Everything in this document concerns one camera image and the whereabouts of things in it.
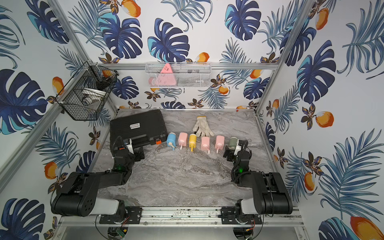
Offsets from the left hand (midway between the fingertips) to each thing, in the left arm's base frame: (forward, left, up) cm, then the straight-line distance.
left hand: (133, 146), depth 91 cm
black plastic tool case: (+15, -2, -1) cm, 16 cm away
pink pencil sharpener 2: (+6, -44, -2) cm, 44 cm away
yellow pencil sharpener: (+6, -36, -1) cm, 36 cm away
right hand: (+4, -62, 0) cm, 62 cm away
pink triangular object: (+33, -18, +27) cm, 46 cm away
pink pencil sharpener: (+8, -29, -1) cm, 30 cm away
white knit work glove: (+22, -42, -4) cm, 47 cm away
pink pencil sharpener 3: (+7, -53, -1) cm, 53 cm away
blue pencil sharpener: (+6, -22, 0) cm, 23 cm away
